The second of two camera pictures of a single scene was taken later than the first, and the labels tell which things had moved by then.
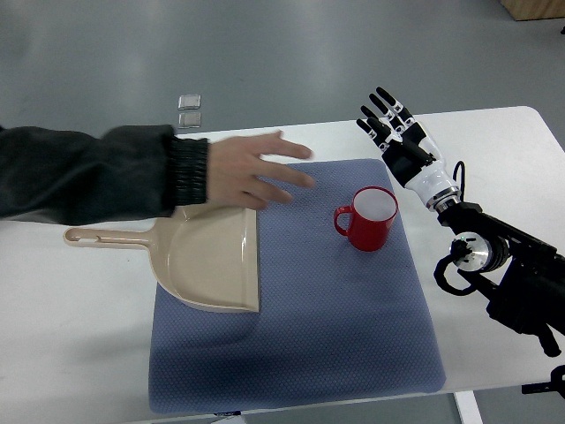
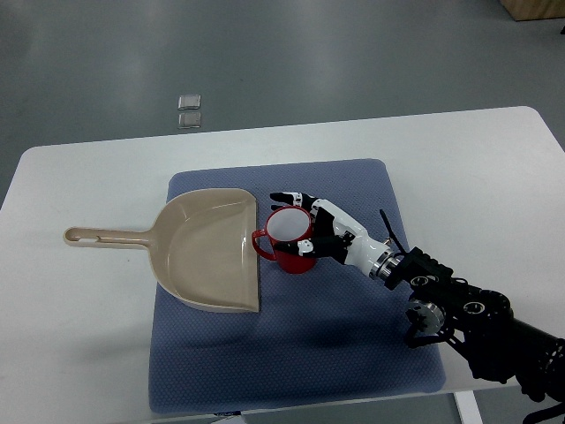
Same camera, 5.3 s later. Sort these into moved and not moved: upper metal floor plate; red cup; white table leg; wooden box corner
Moved: red cup
Not moved: wooden box corner; white table leg; upper metal floor plate
